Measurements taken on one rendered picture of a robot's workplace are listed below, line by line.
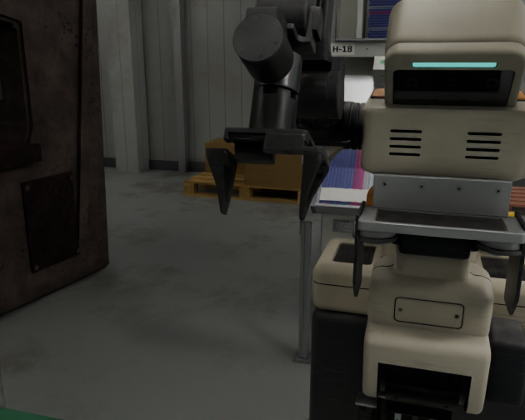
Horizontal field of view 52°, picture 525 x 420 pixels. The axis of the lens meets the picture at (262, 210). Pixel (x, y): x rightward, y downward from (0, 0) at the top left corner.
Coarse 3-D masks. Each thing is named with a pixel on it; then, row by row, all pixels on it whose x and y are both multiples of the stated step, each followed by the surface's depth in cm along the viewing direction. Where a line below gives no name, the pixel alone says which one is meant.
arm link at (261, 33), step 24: (240, 24) 59; (264, 24) 58; (288, 24) 63; (312, 24) 66; (240, 48) 58; (264, 48) 58; (288, 48) 60; (312, 48) 67; (264, 72) 60; (288, 72) 63
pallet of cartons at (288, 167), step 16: (208, 144) 564; (224, 144) 559; (288, 160) 496; (208, 176) 554; (240, 176) 555; (256, 176) 509; (272, 176) 504; (288, 176) 500; (192, 192) 534; (208, 192) 539; (240, 192) 518; (288, 192) 543
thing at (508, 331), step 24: (504, 336) 109; (504, 360) 107; (384, 384) 102; (408, 384) 101; (432, 384) 99; (456, 384) 98; (504, 384) 108; (408, 408) 108; (432, 408) 107; (456, 408) 99
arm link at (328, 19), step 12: (324, 0) 87; (324, 12) 86; (324, 24) 86; (324, 36) 86; (324, 48) 85; (312, 60) 85; (324, 60) 85; (336, 60) 85; (336, 72) 84; (336, 84) 82; (336, 96) 82; (336, 108) 83
